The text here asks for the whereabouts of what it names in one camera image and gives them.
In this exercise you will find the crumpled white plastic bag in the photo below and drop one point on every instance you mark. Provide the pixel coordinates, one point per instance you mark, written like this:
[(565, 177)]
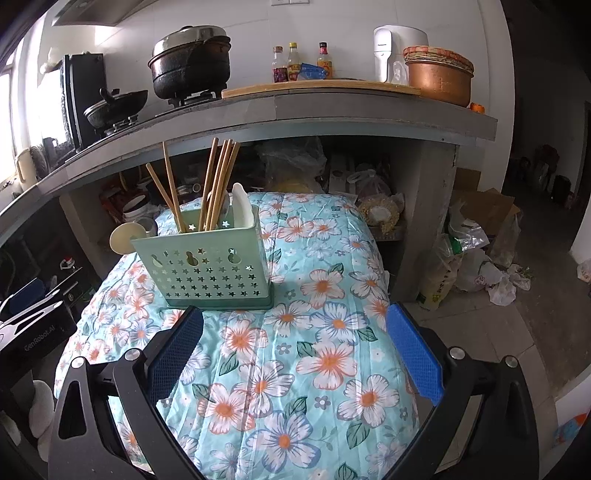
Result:
[(508, 286)]

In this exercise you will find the green perforated utensil holder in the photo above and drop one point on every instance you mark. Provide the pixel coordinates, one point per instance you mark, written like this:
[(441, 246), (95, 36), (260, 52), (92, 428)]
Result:
[(203, 272)]

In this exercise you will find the range hood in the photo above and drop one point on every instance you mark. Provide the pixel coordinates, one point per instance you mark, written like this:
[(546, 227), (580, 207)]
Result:
[(101, 11)]

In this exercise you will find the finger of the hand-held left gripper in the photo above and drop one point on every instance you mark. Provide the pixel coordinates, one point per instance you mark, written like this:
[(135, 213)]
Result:
[(27, 295), (46, 311)]

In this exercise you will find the stack of white bowls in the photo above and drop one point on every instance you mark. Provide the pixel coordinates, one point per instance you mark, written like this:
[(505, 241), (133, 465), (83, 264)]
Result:
[(138, 210)]

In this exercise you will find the yellow-capped sauce bottle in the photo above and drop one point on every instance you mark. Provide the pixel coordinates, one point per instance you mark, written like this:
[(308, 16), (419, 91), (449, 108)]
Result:
[(294, 67)]

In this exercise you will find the blue packet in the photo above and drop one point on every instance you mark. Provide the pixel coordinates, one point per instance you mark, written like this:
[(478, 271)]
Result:
[(311, 71)]

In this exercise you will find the clear plastic bag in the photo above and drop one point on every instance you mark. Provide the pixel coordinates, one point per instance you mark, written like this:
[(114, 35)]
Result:
[(291, 161)]

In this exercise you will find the small orange object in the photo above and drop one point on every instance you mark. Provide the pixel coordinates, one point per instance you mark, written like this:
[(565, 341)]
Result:
[(478, 108)]

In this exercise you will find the cream mug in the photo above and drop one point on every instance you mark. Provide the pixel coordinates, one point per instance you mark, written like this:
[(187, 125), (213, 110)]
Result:
[(25, 168)]

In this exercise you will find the person's left hand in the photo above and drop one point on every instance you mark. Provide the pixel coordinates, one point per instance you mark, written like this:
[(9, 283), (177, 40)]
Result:
[(41, 410)]

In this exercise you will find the orange and blue package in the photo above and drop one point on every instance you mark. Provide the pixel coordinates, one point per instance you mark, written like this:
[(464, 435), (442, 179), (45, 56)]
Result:
[(565, 427)]

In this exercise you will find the cardboard box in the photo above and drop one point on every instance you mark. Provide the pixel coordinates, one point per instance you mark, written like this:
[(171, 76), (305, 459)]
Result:
[(485, 203)]

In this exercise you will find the metal strainer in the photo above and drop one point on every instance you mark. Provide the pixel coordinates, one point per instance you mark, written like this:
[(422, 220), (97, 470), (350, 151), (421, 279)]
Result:
[(40, 159)]

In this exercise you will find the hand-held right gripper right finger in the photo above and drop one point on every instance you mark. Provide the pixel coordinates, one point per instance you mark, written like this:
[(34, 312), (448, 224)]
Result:
[(413, 353)]

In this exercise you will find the bundle of bamboo chopsticks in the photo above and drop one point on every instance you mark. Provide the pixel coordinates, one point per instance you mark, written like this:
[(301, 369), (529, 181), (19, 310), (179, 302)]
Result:
[(217, 184)]

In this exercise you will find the large black cooking pot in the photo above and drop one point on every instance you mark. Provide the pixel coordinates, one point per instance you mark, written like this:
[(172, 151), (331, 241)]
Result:
[(191, 64)]

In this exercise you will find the floral light blue blanket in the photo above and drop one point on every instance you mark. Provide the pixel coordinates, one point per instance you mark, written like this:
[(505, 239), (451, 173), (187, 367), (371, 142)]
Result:
[(300, 346)]

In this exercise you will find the copper pot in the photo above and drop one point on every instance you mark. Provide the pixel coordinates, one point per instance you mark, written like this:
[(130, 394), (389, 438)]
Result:
[(438, 83)]

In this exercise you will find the gas stove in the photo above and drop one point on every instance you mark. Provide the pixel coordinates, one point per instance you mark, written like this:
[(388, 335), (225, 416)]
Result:
[(184, 104)]

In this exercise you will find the bag of yellow kernels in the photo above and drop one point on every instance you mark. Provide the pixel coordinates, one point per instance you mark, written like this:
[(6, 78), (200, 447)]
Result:
[(378, 212)]

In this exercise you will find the black wok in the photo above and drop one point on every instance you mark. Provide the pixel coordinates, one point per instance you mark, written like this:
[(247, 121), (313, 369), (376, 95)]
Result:
[(115, 108)]

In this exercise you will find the wooden cutting board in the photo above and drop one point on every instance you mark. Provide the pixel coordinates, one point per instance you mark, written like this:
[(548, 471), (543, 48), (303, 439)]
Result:
[(323, 88)]

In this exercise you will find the white rice sack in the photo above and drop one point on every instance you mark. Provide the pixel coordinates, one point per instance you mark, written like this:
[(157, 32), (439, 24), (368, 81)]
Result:
[(438, 286)]

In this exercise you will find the white kitchen appliance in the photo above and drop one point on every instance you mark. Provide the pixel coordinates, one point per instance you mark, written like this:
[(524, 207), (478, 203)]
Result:
[(392, 50)]

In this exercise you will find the red-capped sauce bottle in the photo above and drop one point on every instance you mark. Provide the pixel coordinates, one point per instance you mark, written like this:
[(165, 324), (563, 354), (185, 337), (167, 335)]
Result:
[(325, 62)]

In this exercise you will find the grey concrete kitchen counter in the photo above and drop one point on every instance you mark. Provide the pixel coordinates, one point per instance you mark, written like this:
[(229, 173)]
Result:
[(323, 115)]

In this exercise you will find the bright window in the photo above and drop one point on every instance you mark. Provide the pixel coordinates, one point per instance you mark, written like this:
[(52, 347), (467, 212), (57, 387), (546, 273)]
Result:
[(5, 115)]

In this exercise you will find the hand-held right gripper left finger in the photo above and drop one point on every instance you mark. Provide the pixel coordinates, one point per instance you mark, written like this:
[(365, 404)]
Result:
[(175, 355)]

